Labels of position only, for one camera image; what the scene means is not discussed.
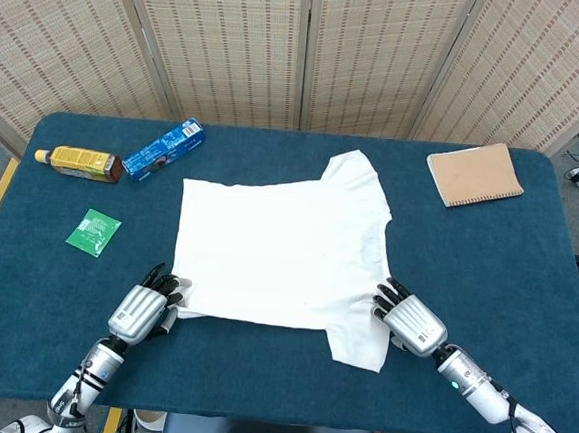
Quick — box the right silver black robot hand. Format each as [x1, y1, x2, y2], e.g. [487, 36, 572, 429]
[367, 275, 454, 360]

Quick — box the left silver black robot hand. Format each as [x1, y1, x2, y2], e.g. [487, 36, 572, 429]
[104, 258, 194, 351]

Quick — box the white T-shirt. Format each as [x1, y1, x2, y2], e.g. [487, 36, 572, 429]
[163, 136, 407, 375]

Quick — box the green sachet packet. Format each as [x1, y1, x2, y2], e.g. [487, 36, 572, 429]
[64, 206, 123, 260]

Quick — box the white round container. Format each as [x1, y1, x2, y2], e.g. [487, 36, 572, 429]
[130, 408, 168, 433]

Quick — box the brown spiral notebook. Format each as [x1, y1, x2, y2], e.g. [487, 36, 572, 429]
[423, 136, 529, 215]

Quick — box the yellow label tea bottle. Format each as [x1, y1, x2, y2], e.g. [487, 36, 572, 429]
[32, 143, 126, 184]

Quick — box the blue Oreo cookie box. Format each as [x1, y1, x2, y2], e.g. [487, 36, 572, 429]
[120, 111, 209, 188]

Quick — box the woven folding screen panel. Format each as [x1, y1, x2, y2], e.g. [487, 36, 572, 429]
[298, 0, 481, 145]
[107, 0, 313, 132]
[0, 0, 182, 153]
[408, 0, 579, 160]

